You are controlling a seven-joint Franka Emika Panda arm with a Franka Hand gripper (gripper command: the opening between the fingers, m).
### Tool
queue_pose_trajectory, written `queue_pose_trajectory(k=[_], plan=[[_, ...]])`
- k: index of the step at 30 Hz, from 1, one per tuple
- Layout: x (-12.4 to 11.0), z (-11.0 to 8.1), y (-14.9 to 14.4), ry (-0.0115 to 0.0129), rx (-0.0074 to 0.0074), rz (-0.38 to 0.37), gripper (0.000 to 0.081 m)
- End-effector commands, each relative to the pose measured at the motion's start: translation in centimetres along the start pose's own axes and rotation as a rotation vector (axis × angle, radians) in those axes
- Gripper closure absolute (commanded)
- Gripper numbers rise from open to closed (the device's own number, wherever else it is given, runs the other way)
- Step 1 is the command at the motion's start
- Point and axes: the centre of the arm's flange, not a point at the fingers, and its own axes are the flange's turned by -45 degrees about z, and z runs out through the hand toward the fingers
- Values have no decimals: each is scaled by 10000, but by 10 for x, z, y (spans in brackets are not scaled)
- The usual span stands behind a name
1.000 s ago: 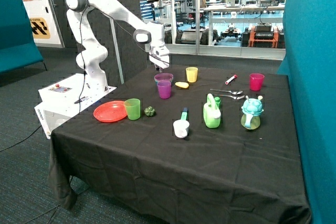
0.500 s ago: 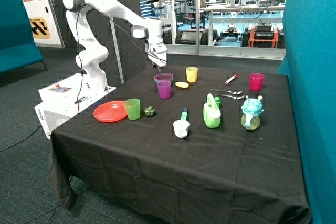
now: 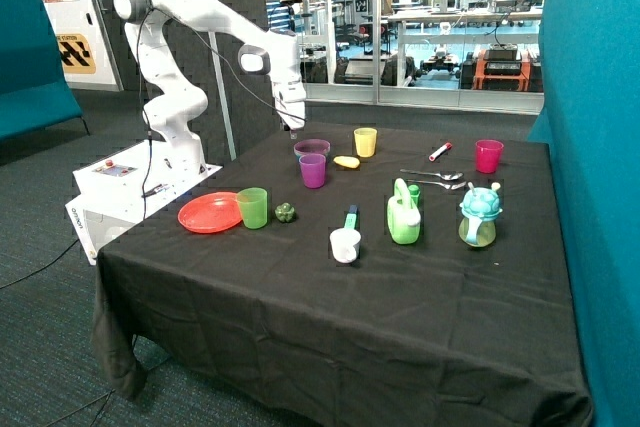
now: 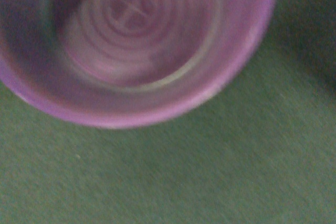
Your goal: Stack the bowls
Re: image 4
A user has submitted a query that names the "purple plastic bowl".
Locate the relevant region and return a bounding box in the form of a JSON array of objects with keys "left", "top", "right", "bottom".
[{"left": 1, "top": 0, "right": 275, "bottom": 129}]

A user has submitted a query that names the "black tablecloth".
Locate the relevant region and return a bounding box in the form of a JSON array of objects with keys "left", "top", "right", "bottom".
[{"left": 1, "top": 0, "right": 335, "bottom": 223}]

